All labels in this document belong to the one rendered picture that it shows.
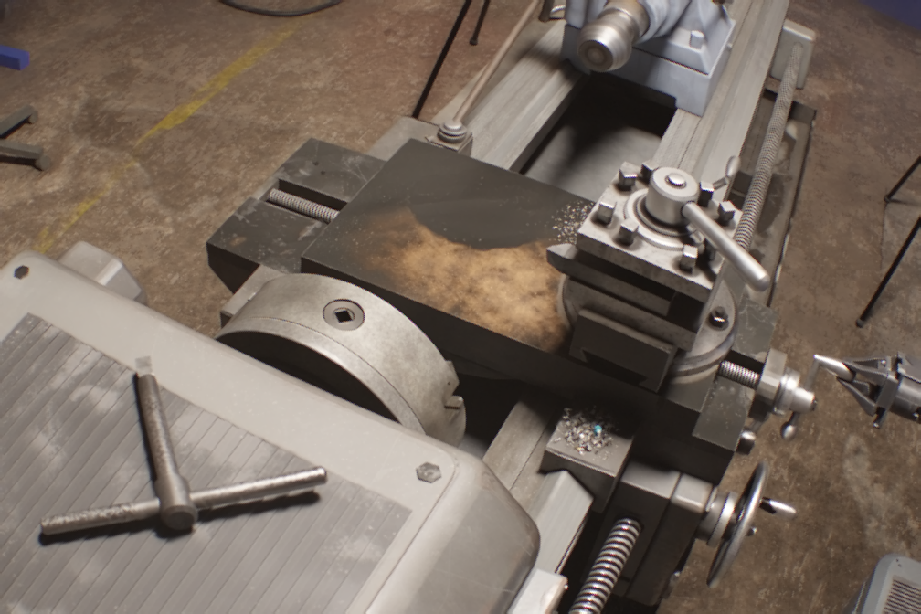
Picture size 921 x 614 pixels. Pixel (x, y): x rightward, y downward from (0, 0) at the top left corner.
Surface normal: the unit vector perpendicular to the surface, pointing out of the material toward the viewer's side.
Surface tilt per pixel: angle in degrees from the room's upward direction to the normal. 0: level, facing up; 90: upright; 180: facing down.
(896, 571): 0
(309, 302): 10
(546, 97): 49
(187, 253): 0
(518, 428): 0
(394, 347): 30
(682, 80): 90
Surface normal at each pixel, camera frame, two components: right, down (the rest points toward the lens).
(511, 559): 0.70, -0.26
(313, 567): 0.08, -0.71
